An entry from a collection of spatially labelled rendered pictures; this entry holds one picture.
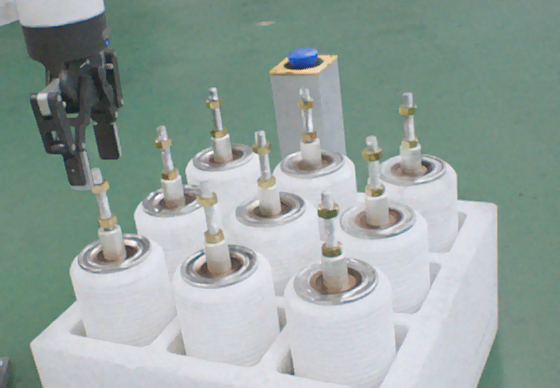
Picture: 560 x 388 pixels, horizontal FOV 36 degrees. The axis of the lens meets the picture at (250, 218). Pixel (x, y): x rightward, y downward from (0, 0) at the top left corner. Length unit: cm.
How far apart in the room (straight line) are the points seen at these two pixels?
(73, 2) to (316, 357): 37
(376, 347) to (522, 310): 44
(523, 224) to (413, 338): 59
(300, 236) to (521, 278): 45
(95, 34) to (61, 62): 4
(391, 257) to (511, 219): 58
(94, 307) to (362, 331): 27
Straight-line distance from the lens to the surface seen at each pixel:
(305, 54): 114
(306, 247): 89
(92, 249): 90
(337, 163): 99
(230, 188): 102
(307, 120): 98
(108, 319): 87
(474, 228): 99
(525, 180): 152
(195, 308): 80
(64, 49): 77
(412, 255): 85
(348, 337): 75
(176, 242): 93
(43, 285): 139
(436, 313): 85
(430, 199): 93
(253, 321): 81
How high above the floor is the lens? 66
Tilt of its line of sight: 27 degrees down
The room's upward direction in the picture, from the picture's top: 9 degrees counter-clockwise
